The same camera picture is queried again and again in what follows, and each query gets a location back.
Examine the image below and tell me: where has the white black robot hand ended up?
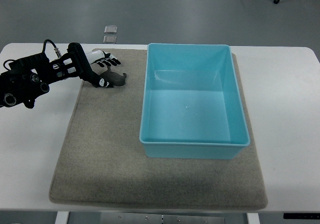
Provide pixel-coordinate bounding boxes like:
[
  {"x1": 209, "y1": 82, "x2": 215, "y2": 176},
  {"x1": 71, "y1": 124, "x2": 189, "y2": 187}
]
[{"x1": 84, "y1": 49, "x2": 122, "y2": 88}]

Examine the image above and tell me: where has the brown hippo toy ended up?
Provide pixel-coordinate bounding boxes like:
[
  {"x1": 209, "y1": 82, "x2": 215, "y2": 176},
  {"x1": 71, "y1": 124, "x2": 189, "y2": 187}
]
[{"x1": 100, "y1": 66, "x2": 127, "y2": 88}]

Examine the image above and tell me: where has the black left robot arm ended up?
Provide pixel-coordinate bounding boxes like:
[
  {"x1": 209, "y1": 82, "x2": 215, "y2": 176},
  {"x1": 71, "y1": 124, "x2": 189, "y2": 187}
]
[{"x1": 0, "y1": 42, "x2": 110, "y2": 109}]

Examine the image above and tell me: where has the blue plastic box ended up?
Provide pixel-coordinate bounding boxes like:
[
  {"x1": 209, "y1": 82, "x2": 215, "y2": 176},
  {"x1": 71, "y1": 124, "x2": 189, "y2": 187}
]
[{"x1": 139, "y1": 43, "x2": 251, "y2": 160}]

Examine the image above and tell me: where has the lower floor outlet plate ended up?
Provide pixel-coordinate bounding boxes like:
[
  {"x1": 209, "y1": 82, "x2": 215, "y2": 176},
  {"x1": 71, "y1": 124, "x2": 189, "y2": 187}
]
[{"x1": 103, "y1": 35, "x2": 117, "y2": 44}]

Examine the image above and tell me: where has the grey felt mat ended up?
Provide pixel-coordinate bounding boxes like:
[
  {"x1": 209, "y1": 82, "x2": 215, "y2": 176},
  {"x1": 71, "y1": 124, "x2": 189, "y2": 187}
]
[{"x1": 49, "y1": 49, "x2": 268, "y2": 211}]

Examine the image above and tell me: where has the black table control panel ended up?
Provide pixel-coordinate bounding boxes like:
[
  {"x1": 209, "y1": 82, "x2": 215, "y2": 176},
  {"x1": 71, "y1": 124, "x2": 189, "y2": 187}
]
[{"x1": 283, "y1": 213, "x2": 320, "y2": 220}]

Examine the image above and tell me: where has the metal table frame bracket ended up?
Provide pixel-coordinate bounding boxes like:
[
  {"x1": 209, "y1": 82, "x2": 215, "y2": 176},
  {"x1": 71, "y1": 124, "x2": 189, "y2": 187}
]
[{"x1": 100, "y1": 212, "x2": 226, "y2": 224}]

